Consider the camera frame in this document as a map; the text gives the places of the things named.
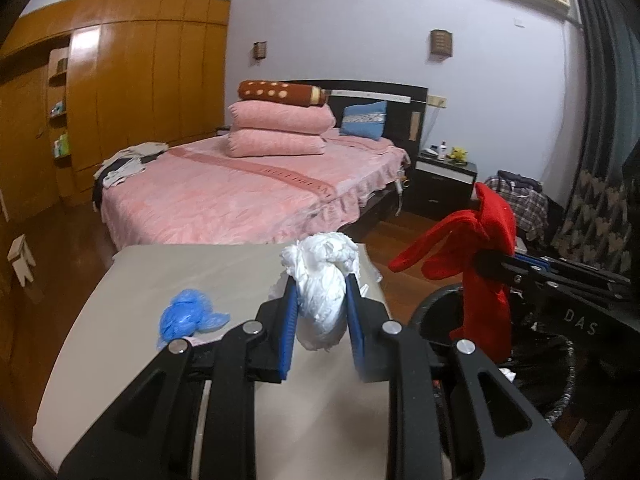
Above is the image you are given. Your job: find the grey pink sock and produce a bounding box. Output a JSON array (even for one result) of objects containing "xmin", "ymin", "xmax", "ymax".
[{"xmin": 186, "ymin": 336, "xmax": 220, "ymax": 347}]

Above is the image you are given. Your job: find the white lotion bottle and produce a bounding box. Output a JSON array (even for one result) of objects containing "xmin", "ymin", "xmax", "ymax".
[{"xmin": 438, "ymin": 141, "xmax": 447, "ymax": 160}]

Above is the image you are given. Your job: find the yellow plush toy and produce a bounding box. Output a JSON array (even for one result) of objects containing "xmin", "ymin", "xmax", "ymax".
[{"xmin": 448, "ymin": 146, "xmax": 468, "ymax": 165}]

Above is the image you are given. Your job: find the wooden wardrobe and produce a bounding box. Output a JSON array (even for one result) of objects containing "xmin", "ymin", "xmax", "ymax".
[{"xmin": 1, "ymin": 0, "xmax": 231, "ymax": 221}]

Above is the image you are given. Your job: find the black-lined trash bin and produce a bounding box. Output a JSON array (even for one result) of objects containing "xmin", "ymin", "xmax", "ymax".
[{"xmin": 410, "ymin": 283, "xmax": 577, "ymax": 425}]

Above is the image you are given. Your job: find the white plastic bag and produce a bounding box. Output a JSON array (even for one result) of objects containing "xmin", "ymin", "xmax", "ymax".
[{"xmin": 268, "ymin": 232, "xmax": 370, "ymax": 351}]

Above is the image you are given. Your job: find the dark headboard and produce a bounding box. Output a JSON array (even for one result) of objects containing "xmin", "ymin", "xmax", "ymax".
[{"xmin": 292, "ymin": 79, "xmax": 427, "ymax": 164}]

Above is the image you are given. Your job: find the dark nightstand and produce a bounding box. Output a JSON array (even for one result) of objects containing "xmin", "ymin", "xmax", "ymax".
[{"xmin": 404, "ymin": 153, "xmax": 477, "ymax": 220}]

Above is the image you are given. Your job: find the blue cushion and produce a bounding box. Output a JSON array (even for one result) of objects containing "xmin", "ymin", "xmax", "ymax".
[{"xmin": 340, "ymin": 101, "xmax": 387, "ymax": 141}]

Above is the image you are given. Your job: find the clothes pile on bed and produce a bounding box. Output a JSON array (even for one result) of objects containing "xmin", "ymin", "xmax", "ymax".
[{"xmin": 91, "ymin": 142, "xmax": 169, "ymax": 211}]

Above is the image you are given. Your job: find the patterned curtain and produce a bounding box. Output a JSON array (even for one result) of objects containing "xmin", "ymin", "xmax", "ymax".
[{"xmin": 552, "ymin": 0, "xmax": 639, "ymax": 276}]

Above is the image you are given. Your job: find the small white stool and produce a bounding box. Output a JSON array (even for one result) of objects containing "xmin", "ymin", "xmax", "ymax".
[{"xmin": 6, "ymin": 235, "xmax": 36, "ymax": 287}]

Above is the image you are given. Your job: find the wall lamp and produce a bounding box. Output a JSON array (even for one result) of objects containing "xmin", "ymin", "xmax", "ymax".
[
  {"xmin": 253, "ymin": 41, "xmax": 267, "ymax": 62},
  {"xmin": 430, "ymin": 29, "xmax": 454, "ymax": 61}
]

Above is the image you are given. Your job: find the plaid clothes pile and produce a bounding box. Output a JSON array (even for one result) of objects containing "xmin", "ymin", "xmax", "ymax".
[{"xmin": 485, "ymin": 170, "xmax": 548, "ymax": 240}]

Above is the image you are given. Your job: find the lower pink folded quilt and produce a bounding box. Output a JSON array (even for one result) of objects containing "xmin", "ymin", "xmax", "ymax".
[{"xmin": 227, "ymin": 129, "xmax": 326, "ymax": 158}]

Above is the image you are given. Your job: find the right wall lamp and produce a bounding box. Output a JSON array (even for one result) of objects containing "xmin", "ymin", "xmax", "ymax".
[{"xmin": 430, "ymin": 29, "xmax": 454, "ymax": 61}]

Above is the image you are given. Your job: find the blue plastic bag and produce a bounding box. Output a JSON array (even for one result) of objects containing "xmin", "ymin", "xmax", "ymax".
[{"xmin": 157, "ymin": 289, "xmax": 231, "ymax": 349}]

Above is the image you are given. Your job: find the left wall lamp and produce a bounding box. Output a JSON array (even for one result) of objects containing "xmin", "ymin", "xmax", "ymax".
[{"xmin": 253, "ymin": 41, "xmax": 267, "ymax": 62}]

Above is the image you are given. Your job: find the brown dotted bolster pillow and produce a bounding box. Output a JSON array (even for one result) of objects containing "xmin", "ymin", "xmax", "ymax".
[{"xmin": 238, "ymin": 80, "xmax": 328, "ymax": 107}]

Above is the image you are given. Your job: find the red cloth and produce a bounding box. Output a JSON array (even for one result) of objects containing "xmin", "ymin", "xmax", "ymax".
[{"xmin": 388, "ymin": 182, "xmax": 516, "ymax": 363}]

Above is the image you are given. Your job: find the pink covered bed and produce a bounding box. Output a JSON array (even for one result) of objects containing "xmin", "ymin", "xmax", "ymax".
[{"xmin": 100, "ymin": 130, "xmax": 409, "ymax": 249}]

